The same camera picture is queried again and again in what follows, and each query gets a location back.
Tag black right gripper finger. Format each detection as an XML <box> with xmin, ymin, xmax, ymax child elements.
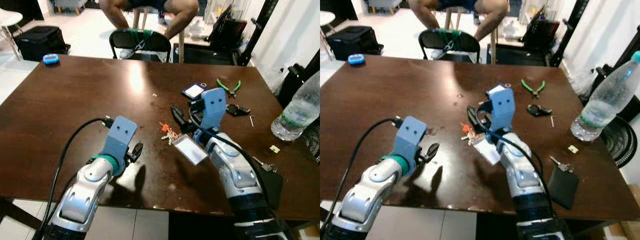
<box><xmin>466</xmin><ymin>105</ymin><xmax>482</xmax><ymax>132</ymax></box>
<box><xmin>170</xmin><ymin>105</ymin><xmax>187</xmax><ymax>130</ymax></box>

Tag keys with orange tag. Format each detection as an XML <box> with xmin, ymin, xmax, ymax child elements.
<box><xmin>159</xmin><ymin>122</ymin><xmax>180</xmax><ymax>146</ymax></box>
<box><xmin>459</xmin><ymin>123</ymin><xmax>479</xmax><ymax>147</ymax></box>

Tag blue-framed badge card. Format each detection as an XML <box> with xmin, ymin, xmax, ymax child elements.
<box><xmin>487</xmin><ymin>83</ymin><xmax>513</xmax><ymax>96</ymax></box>
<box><xmin>182</xmin><ymin>83</ymin><xmax>207</xmax><ymax>100</ymax></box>

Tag white card holder tag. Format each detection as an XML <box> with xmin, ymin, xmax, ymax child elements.
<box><xmin>172</xmin><ymin>134</ymin><xmax>209</xmax><ymax>166</ymax></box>
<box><xmin>472</xmin><ymin>135</ymin><xmax>503</xmax><ymax>167</ymax></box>

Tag black car key fob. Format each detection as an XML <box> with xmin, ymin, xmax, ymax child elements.
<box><xmin>527</xmin><ymin>103</ymin><xmax>553</xmax><ymax>118</ymax></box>
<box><xmin>226</xmin><ymin>103</ymin><xmax>251</xmax><ymax>117</ymax></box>

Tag wooden stool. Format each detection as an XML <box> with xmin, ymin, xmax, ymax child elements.
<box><xmin>132</xmin><ymin>7</ymin><xmax>186</xmax><ymax>64</ymax></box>
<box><xmin>442</xmin><ymin>7</ymin><xmax>499</xmax><ymax>65</ymax></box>

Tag clear plastic bag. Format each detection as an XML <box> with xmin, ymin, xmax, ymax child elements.
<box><xmin>569</xmin><ymin>66</ymin><xmax>601</xmax><ymax>97</ymax></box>
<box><xmin>259</xmin><ymin>64</ymin><xmax>289</xmax><ymax>94</ymax></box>

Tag black folding chair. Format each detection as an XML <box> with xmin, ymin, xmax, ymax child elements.
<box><xmin>108</xmin><ymin>28</ymin><xmax>173</xmax><ymax>64</ymax></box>
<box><xmin>418</xmin><ymin>28</ymin><xmax>481</xmax><ymax>64</ymax></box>

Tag black bag with red trim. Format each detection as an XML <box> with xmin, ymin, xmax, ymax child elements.
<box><xmin>207</xmin><ymin>4</ymin><xmax>249</xmax><ymax>51</ymax></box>
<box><xmin>519</xmin><ymin>4</ymin><xmax>560</xmax><ymax>51</ymax></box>

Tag black wallet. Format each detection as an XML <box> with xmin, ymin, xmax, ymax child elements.
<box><xmin>260</xmin><ymin>169</ymin><xmax>285</xmax><ymax>211</ymax></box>
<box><xmin>547</xmin><ymin>165</ymin><xmax>581</xmax><ymax>210</ymax></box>

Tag seated person's legs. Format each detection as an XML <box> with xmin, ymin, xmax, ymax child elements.
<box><xmin>407</xmin><ymin>0</ymin><xmax>509</xmax><ymax>43</ymax></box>
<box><xmin>98</xmin><ymin>0</ymin><xmax>200</xmax><ymax>42</ymax></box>

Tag clear plastic water bottle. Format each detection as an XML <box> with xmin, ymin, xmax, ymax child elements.
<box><xmin>271</xmin><ymin>70</ymin><xmax>321</xmax><ymax>142</ymax></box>
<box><xmin>570</xmin><ymin>50</ymin><xmax>640</xmax><ymax>143</ymax></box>

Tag black floor fan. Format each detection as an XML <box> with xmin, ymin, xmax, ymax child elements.
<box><xmin>599</xmin><ymin>115</ymin><xmax>639</xmax><ymax>169</ymax></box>
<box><xmin>299</xmin><ymin>117</ymin><xmax>321</xmax><ymax>164</ymax></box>

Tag black metal stand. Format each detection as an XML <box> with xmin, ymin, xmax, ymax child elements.
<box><xmin>237</xmin><ymin>0</ymin><xmax>279</xmax><ymax>67</ymax></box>
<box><xmin>549</xmin><ymin>0</ymin><xmax>591</xmax><ymax>68</ymax></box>

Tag black soft case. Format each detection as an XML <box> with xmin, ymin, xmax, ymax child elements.
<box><xmin>13</xmin><ymin>25</ymin><xmax>71</xmax><ymax>62</ymax></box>
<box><xmin>325</xmin><ymin>25</ymin><xmax>385</xmax><ymax>62</ymax></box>

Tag grey upholstered seat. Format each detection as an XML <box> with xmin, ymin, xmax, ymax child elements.
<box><xmin>52</xmin><ymin>0</ymin><xmax>89</xmax><ymax>15</ymax></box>
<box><xmin>367</xmin><ymin>0</ymin><xmax>404</xmax><ymax>15</ymax></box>

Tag white chair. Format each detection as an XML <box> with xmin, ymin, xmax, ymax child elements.
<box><xmin>0</xmin><ymin>8</ymin><xmax>25</xmax><ymax>61</ymax></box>
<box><xmin>320</xmin><ymin>10</ymin><xmax>337</xmax><ymax>61</ymax></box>

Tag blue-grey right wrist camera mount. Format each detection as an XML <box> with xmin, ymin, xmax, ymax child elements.
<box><xmin>200</xmin><ymin>88</ymin><xmax>228</xmax><ymax>132</ymax></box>
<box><xmin>489</xmin><ymin>89</ymin><xmax>516</xmax><ymax>134</ymax></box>

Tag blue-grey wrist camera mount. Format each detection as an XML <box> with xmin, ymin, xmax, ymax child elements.
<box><xmin>102</xmin><ymin>116</ymin><xmax>138</xmax><ymax>164</ymax></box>
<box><xmin>200</xmin><ymin>88</ymin><xmax>228</xmax><ymax>132</ymax></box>
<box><xmin>392</xmin><ymin>116</ymin><xmax>429</xmax><ymax>166</ymax></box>
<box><xmin>489</xmin><ymin>89</ymin><xmax>516</xmax><ymax>134</ymax></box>

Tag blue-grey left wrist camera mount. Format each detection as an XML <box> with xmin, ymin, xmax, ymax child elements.
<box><xmin>102</xmin><ymin>116</ymin><xmax>138</xmax><ymax>164</ymax></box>
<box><xmin>392</xmin><ymin>116</ymin><xmax>429</xmax><ymax>166</ymax></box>

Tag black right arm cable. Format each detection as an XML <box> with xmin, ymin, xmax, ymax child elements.
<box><xmin>475</xmin><ymin>107</ymin><xmax>556</xmax><ymax>211</ymax></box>
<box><xmin>189</xmin><ymin>107</ymin><xmax>273</xmax><ymax>211</ymax></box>

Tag green-handled pliers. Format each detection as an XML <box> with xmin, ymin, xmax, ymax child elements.
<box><xmin>216</xmin><ymin>78</ymin><xmax>242</xmax><ymax>99</ymax></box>
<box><xmin>520</xmin><ymin>78</ymin><xmax>547</xmax><ymax>100</ymax></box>

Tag green strap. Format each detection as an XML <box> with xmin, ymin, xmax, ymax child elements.
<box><xmin>438</xmin><ymin>28</ymin><xmax>464</xmax><ymax>49</ymax></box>
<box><xmin>130</xmin><ymin>28</ymin><xmax>154</xmax><ymax>49</ymax></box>

